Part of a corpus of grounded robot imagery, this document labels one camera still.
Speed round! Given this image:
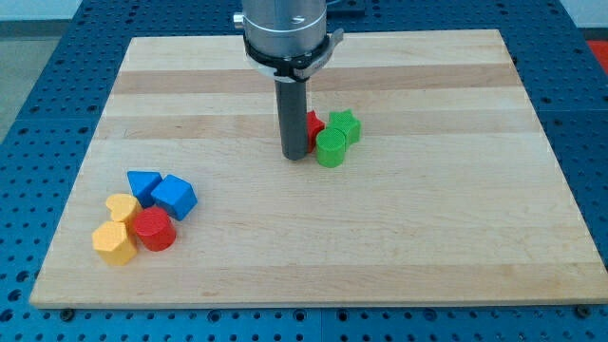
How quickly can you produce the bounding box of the red star block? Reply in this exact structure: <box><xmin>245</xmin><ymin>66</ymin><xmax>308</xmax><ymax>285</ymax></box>
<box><xmin>307</xmin><ymin>110</ymin><xmax>326</xmax><ymax>153</ymax></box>

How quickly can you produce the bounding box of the green star block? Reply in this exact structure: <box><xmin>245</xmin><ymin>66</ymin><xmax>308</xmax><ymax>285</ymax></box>
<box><xmin>327</xmin><ymin>109</ymin><xmax>362</xmax><ymax>147</ymax></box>

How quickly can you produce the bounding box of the green cylinder block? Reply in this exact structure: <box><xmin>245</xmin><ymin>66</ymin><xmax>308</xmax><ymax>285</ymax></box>
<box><xmin>315</xmin><ymin>128</ymin><xmax>346</xmax><ymax>168</ymax></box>

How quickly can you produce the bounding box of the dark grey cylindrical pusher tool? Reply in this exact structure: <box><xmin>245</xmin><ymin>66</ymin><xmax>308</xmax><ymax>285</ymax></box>
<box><xmin>275</xmin><ymin>81</ymin><xmax>309</xmax><ymax>161</ymax></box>

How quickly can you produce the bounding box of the blue cube block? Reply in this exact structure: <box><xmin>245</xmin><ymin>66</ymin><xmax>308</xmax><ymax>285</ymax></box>
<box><xmin>151</xmin><ymin>174</ymin><xmax>198</xmax><ymax>220</ymax></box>

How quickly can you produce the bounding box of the light wooden board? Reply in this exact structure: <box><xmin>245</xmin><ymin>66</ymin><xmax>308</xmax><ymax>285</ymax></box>
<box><xmin>30</xmin><ymin>29</ymin><xmax>607</xmax><ymax>309</ymax></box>

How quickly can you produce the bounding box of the red cylinder block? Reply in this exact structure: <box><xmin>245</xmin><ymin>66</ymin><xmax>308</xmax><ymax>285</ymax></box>
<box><xmin>133</xmin><ymin>207</ymin><xmax>177</xmax><ymax>252</ymax></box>

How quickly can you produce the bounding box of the blue triangle block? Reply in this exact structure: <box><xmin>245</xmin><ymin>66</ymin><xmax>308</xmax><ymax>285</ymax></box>
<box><xmin>126</xmin><ymin>170</ymin><xmax>162</xmax><ymax>208</ymax></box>

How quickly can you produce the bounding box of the yellow heart block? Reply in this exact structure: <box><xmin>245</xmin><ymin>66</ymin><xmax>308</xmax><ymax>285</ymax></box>
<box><xmin>105</xmin><ymin>193</ymin><xmax>143</xmax><ymax>235</ymax></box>

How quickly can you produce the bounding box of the yellow hexagon block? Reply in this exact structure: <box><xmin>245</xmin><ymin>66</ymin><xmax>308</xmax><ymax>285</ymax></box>
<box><xmin>91</xmin><ymin>221</ymin><xmax>138</xmax><ymax>266</ymax></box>

